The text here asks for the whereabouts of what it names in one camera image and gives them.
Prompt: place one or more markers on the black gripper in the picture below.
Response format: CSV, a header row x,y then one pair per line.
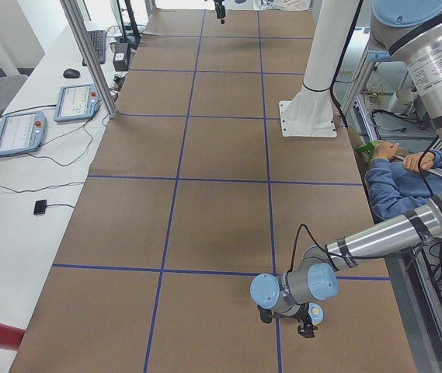
x,y
304,315
219,6

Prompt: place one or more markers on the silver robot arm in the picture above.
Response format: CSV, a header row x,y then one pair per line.
x,y
410,32

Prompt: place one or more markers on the black power box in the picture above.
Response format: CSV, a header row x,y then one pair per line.
x,y
121,56

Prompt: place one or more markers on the black keyboard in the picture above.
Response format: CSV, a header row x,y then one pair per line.
x,y
98,40

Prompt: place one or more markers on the black computer mouse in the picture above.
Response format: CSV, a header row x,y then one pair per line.
x,y
71,73

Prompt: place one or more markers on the far blue teach pendant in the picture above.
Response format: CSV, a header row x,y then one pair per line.
x,y
77,102

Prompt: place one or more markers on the blue teach pendant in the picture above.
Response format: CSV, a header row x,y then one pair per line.
x,y
21,133
77,102

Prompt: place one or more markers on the person in blue sweater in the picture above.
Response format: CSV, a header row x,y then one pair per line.
x,y
399,182

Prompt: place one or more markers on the green tool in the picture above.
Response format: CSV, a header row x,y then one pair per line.
x,y
367,149

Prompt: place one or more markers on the near blue teach pendant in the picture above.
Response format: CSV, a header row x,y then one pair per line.
x,y
21,133

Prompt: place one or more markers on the small black square device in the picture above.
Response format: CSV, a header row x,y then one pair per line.
x,y
40,207

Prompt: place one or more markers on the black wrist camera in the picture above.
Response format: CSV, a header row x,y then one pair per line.
x,y
266,315

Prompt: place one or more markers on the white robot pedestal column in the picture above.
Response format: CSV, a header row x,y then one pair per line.
x,y
310,113

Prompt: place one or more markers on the aluminium frame post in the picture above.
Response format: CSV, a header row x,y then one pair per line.
x,y
76,22

